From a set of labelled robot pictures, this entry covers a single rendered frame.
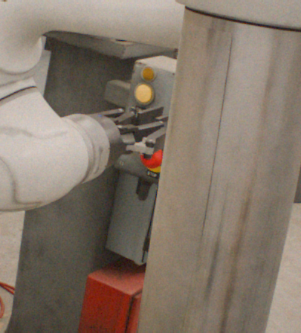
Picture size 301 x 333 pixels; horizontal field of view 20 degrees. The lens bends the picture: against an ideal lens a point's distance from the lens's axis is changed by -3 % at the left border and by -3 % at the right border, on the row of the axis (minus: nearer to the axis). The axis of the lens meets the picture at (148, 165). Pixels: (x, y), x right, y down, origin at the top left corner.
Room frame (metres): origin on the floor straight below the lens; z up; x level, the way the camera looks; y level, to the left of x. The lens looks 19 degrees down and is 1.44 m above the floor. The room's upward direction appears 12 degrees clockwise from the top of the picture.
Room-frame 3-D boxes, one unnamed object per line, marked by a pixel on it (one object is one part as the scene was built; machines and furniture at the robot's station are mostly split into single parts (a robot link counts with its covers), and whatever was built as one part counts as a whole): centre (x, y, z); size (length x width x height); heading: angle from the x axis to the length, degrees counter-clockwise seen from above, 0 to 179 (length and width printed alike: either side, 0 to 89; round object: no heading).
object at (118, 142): (1.14, 0.07, 1.07); 0.09 x 0.08 x 0.07; 154
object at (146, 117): (1.29, 0.01, 1.07); 0.07 x 0.01 x 0.03; 154
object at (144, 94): (1.43, 0.03, 1.07); 0.03 x 0.01 x 0.03; 64
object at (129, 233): (1.71, -0.02, 0.93); 0.15 x 0.10 x 0.55; 154
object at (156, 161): (1.40, -0.01, 0.97); 0.04 x 0.04 x 0.04; 64
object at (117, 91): (1.56, 0.01, 1.02); 0.19 x 0.04 x 0.04; 64
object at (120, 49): (1.77, 0.11, 1.11); 0.36 x 0.24 x 0.04; 154
